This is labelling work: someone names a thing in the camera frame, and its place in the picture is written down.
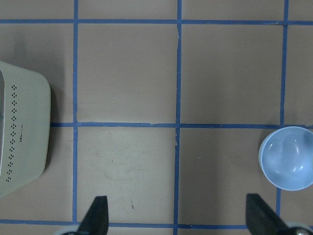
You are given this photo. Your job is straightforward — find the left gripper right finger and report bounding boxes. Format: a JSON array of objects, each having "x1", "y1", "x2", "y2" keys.
[{"x1": 246, "y1": 193, "x2": 288, "y2": 235}]

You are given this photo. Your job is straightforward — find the cream toaster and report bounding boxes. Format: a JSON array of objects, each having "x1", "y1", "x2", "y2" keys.
[{"x1": 0, "y1": 62, "x2": 51, "y2": 197}]

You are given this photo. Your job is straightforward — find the blue bowl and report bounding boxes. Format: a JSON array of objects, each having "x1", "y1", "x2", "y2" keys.
[{"x1": 258, "y1": 126, "x2": 313, "y2": 191}]

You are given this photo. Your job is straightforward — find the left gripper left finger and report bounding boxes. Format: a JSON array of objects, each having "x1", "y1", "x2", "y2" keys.
[{"x1": 77, "y1": 196, "x2": 109, "y2": 235}]

